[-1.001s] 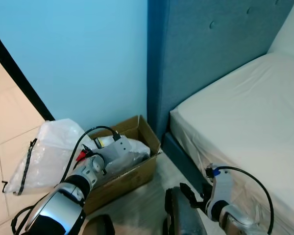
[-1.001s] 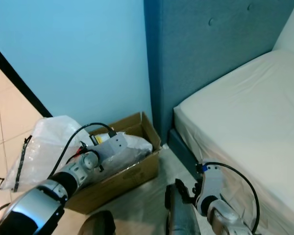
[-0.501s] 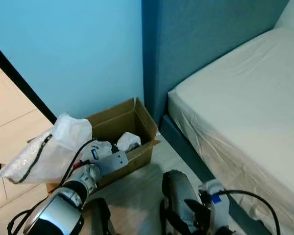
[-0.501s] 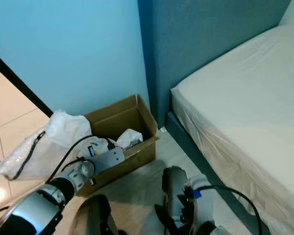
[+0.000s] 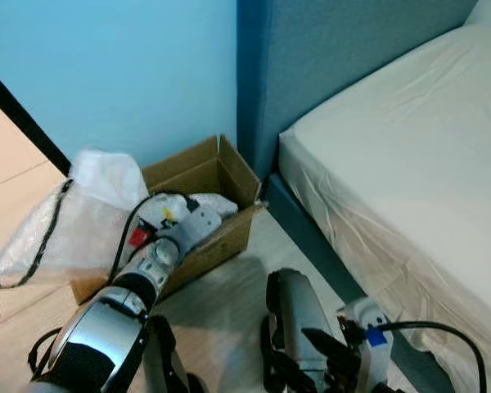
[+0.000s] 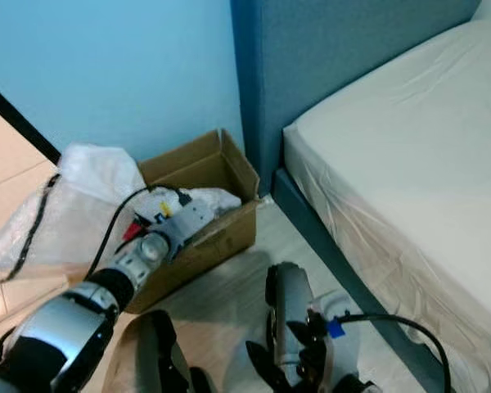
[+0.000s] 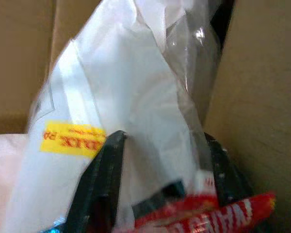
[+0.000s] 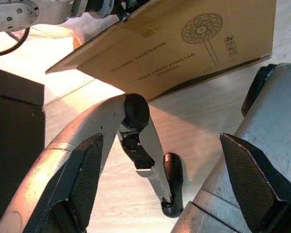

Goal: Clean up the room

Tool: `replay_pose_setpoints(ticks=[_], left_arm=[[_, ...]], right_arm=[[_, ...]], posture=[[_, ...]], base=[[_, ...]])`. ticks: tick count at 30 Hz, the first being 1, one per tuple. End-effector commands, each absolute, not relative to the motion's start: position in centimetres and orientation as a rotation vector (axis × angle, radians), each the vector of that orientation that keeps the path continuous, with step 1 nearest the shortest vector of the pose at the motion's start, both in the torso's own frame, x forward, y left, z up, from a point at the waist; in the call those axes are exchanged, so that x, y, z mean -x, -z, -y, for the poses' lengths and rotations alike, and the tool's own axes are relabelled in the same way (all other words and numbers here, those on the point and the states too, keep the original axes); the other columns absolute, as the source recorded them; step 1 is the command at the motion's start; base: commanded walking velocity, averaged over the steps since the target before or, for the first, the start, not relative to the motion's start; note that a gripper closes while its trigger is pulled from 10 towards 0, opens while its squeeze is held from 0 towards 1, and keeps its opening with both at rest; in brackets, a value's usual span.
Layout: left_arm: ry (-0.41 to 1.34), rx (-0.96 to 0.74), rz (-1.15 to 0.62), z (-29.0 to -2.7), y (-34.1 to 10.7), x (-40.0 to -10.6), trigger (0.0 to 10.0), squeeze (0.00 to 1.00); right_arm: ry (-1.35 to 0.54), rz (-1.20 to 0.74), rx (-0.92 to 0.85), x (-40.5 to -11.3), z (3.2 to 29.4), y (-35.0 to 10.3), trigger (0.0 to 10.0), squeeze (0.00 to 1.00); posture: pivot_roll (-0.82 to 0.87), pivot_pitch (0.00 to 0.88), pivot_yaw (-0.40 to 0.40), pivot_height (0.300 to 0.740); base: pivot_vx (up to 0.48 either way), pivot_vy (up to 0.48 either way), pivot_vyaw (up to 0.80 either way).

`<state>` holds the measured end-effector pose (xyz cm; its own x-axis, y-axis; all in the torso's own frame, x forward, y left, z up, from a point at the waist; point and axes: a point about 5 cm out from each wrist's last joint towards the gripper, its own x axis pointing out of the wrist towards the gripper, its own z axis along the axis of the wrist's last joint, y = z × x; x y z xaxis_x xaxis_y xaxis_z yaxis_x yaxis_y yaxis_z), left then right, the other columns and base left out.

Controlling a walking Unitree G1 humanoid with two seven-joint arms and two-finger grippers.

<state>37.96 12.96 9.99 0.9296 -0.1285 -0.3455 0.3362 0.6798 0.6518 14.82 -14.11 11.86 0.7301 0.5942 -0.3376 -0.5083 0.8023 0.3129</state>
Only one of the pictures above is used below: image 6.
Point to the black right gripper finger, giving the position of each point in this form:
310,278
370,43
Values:
301,337
299,378

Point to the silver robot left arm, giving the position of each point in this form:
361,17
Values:
74,336

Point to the white plastic wrap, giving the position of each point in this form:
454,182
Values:
214,200

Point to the brown cardboard box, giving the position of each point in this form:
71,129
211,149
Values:
221,246

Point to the mattress with cream sheet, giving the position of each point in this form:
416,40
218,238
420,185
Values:
409,172

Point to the blue upholstered headboard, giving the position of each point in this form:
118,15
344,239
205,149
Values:
344,65

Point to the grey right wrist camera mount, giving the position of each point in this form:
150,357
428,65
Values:
337,360

